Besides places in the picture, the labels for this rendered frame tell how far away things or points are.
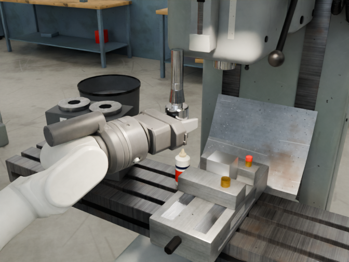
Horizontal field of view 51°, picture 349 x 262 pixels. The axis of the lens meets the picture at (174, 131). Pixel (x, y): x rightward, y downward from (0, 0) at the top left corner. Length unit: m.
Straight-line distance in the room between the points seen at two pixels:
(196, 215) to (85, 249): 1.48
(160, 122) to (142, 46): 5.44
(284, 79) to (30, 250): 1.71
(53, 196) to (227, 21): 0.42
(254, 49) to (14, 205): 0.47
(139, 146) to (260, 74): 0.64
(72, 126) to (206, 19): 0.29
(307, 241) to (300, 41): 0.55
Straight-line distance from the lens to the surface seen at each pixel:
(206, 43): 0.67
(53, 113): 1.07
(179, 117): 0.72
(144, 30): 6.03
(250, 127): 1.21
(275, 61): 0.69
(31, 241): 2.38
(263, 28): 0.69
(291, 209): 1.00
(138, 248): 0.97
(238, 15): 0.69
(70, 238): 2.34
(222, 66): 0.79
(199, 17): 0.67
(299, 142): 1.18
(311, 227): 0.95
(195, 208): 0.84
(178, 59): 0.69
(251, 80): 1.20
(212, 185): 0.84
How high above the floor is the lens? 1.50
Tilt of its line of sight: 25 degrees down
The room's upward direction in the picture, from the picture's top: straight up
